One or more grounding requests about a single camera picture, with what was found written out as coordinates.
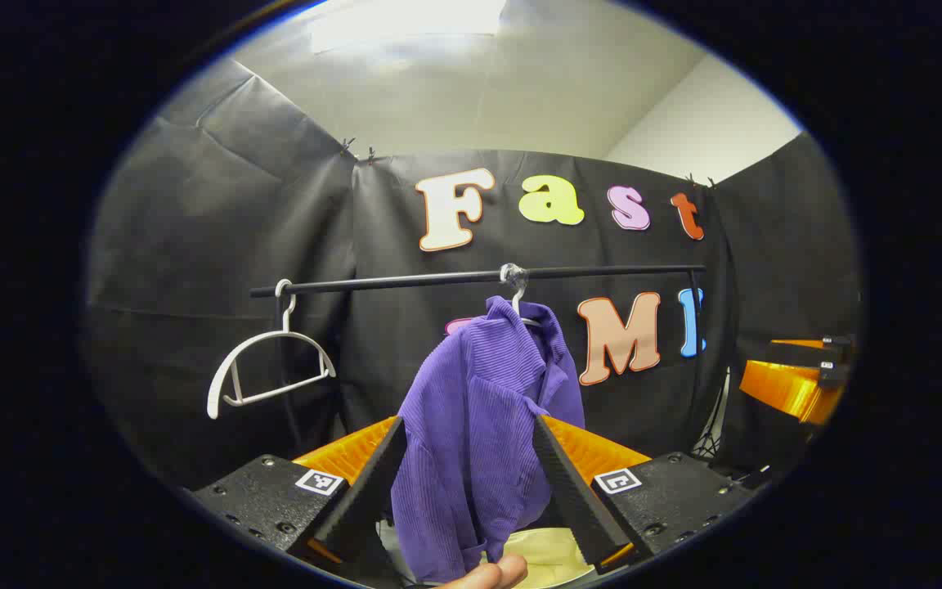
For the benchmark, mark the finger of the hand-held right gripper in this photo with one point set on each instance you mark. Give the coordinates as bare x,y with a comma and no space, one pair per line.
806,353
782,388

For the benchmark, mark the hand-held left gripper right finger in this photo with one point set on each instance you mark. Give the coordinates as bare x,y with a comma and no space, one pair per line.
571,491

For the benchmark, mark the purple ribbed shirt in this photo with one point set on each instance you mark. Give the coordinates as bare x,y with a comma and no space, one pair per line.
471,425

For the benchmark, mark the black backdrop cloth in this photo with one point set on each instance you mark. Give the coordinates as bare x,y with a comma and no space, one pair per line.
193,245

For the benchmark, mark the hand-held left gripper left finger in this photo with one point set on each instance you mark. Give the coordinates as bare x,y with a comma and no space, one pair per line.
371,484

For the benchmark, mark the cream laundry hamper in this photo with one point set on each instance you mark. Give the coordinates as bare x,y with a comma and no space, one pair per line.
549,552

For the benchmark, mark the white clothes hanger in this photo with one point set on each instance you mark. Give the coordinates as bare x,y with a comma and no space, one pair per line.
516,304
283,332

